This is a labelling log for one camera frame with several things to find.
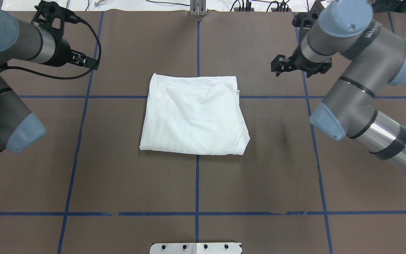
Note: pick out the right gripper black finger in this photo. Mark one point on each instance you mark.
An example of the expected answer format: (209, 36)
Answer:
(283, 68)
(280, 59)

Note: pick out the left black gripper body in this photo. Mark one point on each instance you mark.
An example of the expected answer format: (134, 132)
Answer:
(63, 52)

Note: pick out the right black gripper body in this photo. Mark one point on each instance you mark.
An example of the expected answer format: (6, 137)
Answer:
(307, 63)

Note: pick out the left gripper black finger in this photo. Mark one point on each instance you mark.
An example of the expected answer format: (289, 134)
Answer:
(81, 57)
(92, 64)

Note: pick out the white long-sleeve printed shirt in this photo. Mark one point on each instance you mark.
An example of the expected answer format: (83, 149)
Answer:
(194, 115)

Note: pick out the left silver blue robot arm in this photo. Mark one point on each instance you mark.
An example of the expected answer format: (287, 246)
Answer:
(40, 41)

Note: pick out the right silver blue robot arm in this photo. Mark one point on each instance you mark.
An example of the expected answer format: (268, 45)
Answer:
(378, 59)

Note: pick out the white central mounting column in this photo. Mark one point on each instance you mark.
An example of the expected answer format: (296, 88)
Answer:
(197, 248)

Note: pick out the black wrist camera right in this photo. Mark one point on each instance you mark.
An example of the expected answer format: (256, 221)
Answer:
(306, 20)

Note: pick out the aluminium frame post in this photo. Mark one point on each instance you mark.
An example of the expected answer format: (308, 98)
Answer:
(198, 8)

